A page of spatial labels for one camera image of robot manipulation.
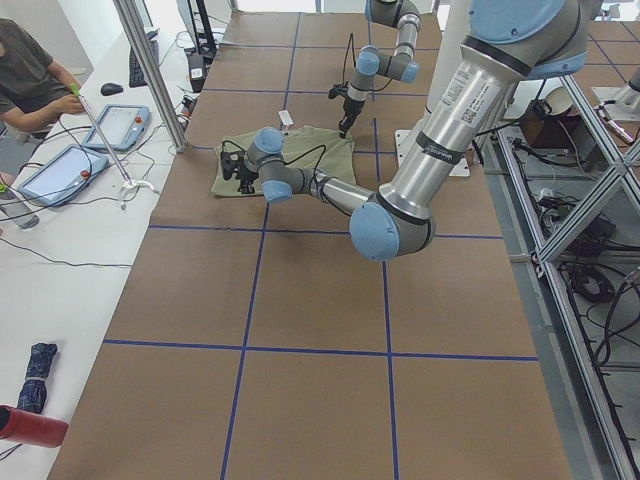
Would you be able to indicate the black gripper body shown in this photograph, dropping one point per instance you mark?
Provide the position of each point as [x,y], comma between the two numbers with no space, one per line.
[245,176]
[350,107]

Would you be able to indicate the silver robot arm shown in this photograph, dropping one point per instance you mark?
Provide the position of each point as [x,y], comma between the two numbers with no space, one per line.
[359,71]
[504,43]

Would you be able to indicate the white shirt price tag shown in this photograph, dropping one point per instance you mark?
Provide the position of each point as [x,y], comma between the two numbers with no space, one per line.
[285,118]

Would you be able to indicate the blue tape line crosswise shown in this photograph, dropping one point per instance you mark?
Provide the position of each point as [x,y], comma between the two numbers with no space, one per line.
[307,232]

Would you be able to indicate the black box with label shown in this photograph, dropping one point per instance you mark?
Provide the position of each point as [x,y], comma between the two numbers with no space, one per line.
[196,71]

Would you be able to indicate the black computer mouse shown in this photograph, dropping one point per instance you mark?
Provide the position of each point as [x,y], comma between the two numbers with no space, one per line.
[110,88]

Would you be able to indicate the lower teach pendant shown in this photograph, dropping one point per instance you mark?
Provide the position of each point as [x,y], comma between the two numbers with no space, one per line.
[63,177]

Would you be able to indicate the seated person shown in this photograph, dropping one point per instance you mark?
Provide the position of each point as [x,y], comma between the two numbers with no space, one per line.
[36,90]

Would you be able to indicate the red bottle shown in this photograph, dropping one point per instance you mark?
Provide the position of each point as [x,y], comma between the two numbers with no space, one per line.
[30,428]

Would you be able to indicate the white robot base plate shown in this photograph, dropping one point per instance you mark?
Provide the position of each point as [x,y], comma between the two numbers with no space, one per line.
[404,140]

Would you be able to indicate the aluminium frame post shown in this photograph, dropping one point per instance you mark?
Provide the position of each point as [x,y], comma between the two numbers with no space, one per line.
[134,30]

